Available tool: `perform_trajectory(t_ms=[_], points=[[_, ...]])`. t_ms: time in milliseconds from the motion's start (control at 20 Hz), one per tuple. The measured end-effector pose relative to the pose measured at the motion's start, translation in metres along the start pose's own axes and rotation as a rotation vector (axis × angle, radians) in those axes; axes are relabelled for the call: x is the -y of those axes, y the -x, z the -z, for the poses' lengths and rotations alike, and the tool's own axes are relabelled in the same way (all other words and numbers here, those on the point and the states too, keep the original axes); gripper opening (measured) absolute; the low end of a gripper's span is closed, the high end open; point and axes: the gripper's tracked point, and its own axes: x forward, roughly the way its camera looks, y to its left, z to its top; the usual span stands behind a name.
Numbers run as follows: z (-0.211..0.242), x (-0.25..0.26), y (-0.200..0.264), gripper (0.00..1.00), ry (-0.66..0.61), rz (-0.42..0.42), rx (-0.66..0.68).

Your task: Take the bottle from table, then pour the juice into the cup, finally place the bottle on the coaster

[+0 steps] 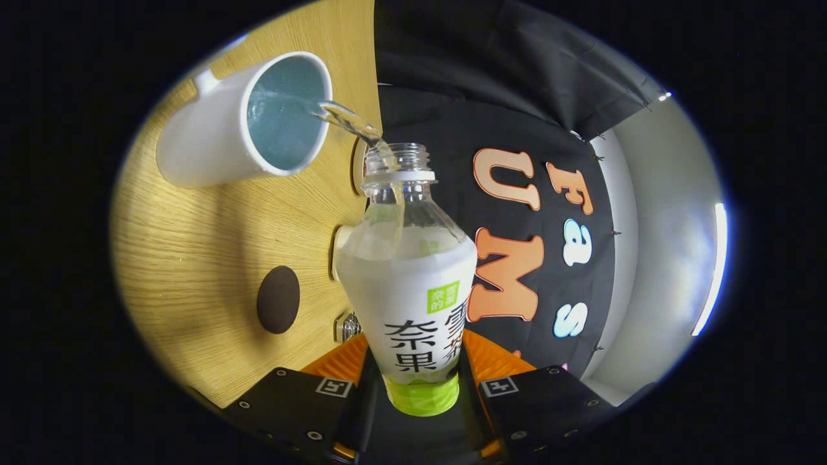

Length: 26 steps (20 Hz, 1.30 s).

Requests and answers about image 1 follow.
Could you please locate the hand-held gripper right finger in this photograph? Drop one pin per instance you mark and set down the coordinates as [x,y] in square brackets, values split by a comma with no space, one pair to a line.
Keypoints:
[549,407]

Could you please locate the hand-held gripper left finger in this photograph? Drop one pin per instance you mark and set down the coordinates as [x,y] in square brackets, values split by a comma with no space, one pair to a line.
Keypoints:
[291,407]

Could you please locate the dark brown round coaster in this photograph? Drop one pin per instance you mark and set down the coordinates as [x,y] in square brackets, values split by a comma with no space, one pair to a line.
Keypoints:
[278,300]

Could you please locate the clear juice bottle white label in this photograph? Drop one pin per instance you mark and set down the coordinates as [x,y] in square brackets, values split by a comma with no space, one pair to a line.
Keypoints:
[407,303]

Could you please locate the white cup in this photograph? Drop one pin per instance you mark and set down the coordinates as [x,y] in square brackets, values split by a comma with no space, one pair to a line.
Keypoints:
[200,135]

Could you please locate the cream toaster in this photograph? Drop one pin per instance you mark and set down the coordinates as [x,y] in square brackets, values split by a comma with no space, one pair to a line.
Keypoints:
[339,252]

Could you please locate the wooden table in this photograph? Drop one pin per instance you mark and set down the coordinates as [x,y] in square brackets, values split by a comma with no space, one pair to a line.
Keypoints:
[194,258]

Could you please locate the large ceiling light panel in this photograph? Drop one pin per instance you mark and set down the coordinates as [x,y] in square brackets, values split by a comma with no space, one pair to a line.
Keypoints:
[714,271]

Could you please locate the small white plate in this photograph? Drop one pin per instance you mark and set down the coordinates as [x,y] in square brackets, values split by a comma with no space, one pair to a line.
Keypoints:
[356,165]

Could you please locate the black backdrop cloth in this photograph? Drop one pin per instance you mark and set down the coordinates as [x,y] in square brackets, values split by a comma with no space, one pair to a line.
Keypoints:
[491,77]

